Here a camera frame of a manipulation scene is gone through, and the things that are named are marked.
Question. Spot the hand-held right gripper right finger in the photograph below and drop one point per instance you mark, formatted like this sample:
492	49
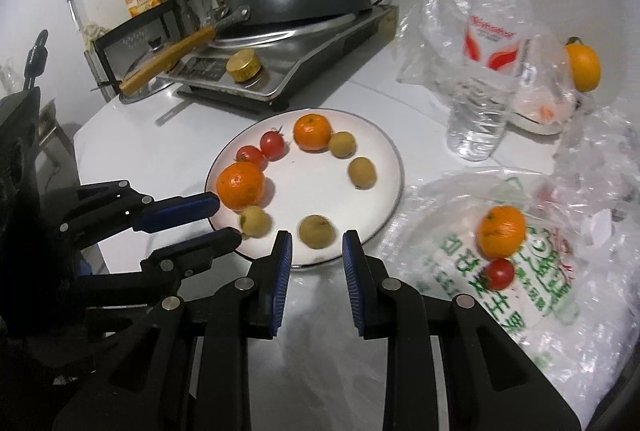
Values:
352	281

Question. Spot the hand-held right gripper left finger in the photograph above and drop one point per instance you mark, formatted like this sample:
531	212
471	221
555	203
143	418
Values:
280	281

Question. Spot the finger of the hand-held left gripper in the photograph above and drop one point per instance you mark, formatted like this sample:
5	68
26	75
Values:
180	208
205	248

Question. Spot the tangerine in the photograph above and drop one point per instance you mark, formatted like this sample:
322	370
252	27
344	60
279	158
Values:
502	231
312	132
240	183

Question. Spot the red cherry tomato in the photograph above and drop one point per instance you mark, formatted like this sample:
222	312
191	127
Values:
250	154
273	144
499	273

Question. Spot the clear plastic bag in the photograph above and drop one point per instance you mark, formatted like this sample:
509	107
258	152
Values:
430	36
600	146
450	261

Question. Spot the white round plate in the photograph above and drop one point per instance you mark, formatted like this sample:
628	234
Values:
310	181

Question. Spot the glass pot lid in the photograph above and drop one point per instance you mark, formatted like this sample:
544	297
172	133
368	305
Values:
145	58

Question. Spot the gold round knob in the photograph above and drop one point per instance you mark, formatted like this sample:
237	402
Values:
243	66

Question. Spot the steel induction cooker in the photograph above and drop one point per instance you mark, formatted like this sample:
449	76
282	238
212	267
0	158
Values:
310	66

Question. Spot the clear water bottle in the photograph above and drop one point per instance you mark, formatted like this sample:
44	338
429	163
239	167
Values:
475	131

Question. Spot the crumpled clear plastic bag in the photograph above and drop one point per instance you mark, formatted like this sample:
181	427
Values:
600	146

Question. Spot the orange with green leaf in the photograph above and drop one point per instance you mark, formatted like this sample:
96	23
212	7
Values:
582	63

